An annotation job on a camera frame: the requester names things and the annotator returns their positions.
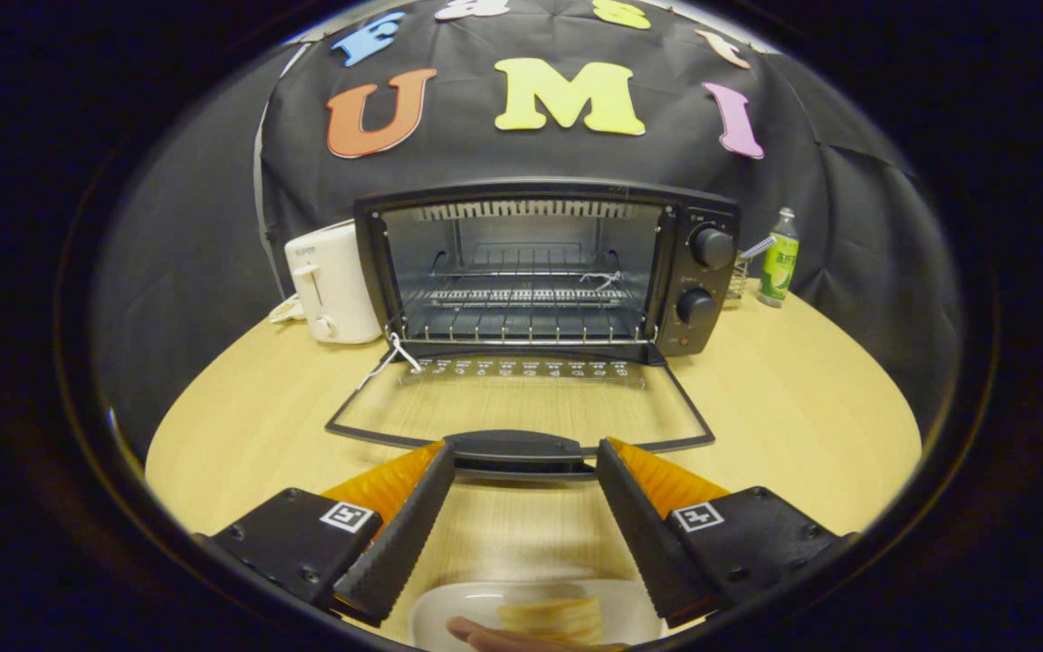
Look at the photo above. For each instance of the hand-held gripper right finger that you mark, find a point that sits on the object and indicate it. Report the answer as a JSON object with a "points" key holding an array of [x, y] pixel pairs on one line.
{"points": [[639, 534]]}

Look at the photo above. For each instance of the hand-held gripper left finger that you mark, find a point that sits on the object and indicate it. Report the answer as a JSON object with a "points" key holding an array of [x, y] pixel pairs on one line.
{"points": [[413, 530]]}

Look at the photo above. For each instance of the yellow ridged bread roll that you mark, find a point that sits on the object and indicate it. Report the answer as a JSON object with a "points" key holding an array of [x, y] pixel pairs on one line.
{"points": [[553, 616]]}

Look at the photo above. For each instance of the black toaster oven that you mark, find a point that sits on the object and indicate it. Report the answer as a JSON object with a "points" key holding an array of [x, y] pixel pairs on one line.
{"points": [[701, 272]]}

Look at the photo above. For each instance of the white pop-up toaster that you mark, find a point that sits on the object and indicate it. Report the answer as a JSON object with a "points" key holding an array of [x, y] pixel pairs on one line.
{"points": [[340, 272]]}

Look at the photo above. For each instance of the white square plate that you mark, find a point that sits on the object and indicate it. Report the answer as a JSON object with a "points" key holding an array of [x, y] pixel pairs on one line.
{"points": [[449, 602]]}

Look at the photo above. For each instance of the green label drink bottle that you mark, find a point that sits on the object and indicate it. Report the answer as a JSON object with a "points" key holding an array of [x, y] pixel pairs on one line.
{"points": [[778, 263]]}

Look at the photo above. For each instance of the striped pen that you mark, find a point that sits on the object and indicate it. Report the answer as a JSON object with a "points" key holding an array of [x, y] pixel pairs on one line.
{"points": [[757, 247]]}

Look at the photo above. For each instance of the black backdrop cloth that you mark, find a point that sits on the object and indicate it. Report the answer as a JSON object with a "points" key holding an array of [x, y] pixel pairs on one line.
{"points": [[485, 154]]}

